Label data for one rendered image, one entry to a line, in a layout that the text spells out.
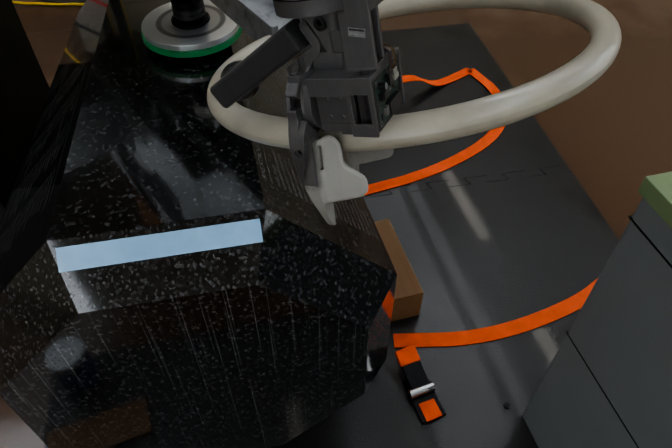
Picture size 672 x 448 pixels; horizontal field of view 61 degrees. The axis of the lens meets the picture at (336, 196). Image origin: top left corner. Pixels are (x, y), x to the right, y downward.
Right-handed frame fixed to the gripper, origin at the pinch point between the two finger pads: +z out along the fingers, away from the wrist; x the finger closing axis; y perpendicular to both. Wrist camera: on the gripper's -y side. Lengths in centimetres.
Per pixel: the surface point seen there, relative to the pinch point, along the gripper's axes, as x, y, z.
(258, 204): 20.2, -26.4, 17.1
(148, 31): 51, -67, -3
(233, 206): 18.2, -29.8, 16.5
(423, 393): 51, -16, 97
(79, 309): -3, -47, 23
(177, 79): 44, -57, 5
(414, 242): 102, -33, 87
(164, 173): 20.0, -44.1, 12.4
